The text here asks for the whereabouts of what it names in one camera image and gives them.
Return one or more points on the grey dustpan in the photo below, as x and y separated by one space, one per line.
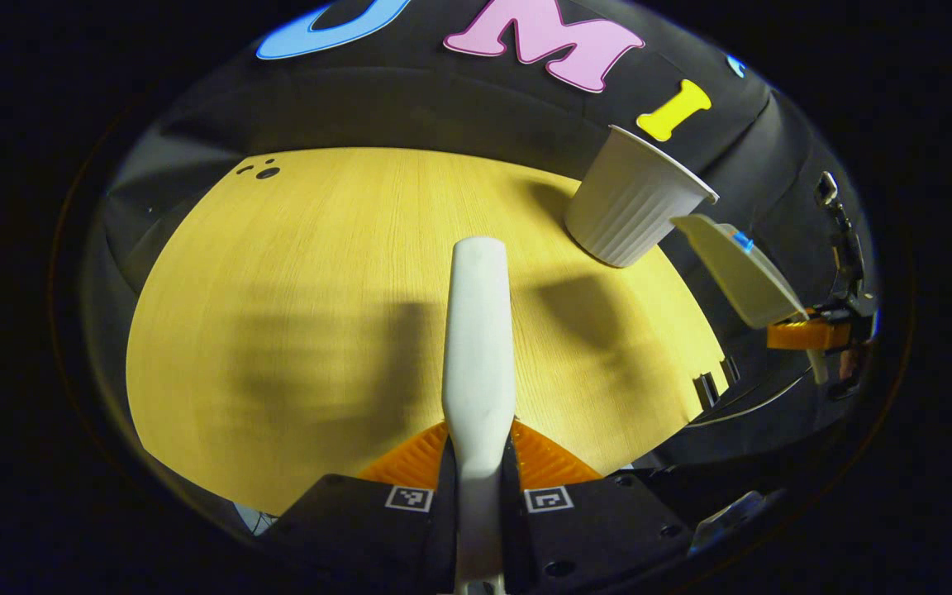
740 277

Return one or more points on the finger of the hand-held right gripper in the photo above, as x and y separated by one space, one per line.
806 335

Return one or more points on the white ribbed garbage bin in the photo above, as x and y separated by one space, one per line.
633 207

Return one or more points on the blue trash scrap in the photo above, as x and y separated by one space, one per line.
742 241

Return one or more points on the small white broom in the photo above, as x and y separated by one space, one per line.
478 347

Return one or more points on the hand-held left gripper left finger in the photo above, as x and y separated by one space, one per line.
360 529

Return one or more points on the black backdrop cloth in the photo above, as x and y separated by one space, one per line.
443 107

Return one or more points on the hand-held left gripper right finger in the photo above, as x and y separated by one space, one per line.
600 529

